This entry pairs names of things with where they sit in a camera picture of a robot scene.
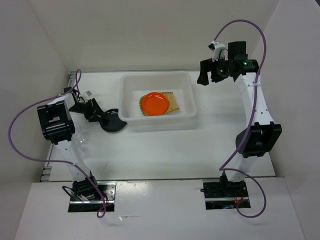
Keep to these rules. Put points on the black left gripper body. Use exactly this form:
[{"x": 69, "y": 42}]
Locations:
[{"x": 82, "y": 107}]

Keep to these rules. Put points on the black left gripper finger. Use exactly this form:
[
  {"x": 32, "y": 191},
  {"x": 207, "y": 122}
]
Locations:
[
  {"x": 93, "y": 116},
  {"x": 96, "y": 109}
]

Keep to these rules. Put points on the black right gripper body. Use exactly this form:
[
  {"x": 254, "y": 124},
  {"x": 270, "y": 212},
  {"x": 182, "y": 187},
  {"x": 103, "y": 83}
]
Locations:
[{"x": 223, "y": 66}]

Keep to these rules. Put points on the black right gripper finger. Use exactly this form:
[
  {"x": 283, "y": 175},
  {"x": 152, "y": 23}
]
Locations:
[
  {"x": 215, "y": 78},
  {"x": 205, "y": 67}
]

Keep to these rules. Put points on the black round plate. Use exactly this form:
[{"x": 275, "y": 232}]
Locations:
[{"x": 110, "y": 121}]

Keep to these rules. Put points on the woven bamboo tray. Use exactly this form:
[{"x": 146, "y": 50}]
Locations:
[{"x": 173, "y": 104}]

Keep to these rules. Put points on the orange plastic plate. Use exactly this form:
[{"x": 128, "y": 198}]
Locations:
[{"x": 154, "y": 104}]

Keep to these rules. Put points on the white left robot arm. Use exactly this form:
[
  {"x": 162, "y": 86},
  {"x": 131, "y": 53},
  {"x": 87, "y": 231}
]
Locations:
[{"x": 58, "y": 127}]

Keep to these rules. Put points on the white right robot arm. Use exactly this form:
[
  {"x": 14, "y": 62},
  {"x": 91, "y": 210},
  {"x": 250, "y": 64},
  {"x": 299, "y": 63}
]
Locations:
[{"x": 262, "y": 132}]

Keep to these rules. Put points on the translucent white plastic bin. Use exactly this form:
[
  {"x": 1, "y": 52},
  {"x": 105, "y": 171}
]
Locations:
[{"x": 135, "y": 85}]

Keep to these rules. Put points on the clear plastic cup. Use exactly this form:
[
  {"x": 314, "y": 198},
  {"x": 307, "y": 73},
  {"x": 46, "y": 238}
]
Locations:
[
  {"x": 80, "y": 148},
  {"x": 80, "y": 135}
]

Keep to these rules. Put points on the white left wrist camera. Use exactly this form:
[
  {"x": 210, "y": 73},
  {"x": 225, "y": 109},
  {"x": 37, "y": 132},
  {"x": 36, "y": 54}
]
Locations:
[{"x": 88, "y": 93}]

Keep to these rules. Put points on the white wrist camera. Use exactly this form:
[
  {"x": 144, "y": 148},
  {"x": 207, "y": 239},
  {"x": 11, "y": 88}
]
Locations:
[
  {"x": 88, "y": 93},
  {"x": 217, "y": 48}
]

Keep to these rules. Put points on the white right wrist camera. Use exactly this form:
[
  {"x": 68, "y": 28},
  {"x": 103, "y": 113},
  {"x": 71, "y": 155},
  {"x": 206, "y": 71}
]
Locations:
[{"x": 217, "y": 48}]

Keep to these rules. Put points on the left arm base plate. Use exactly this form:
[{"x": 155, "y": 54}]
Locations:
[{"x": 82, "y": 204}]

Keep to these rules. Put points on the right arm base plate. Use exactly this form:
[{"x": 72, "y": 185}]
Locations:
[{"x": 216, "y": 197}]

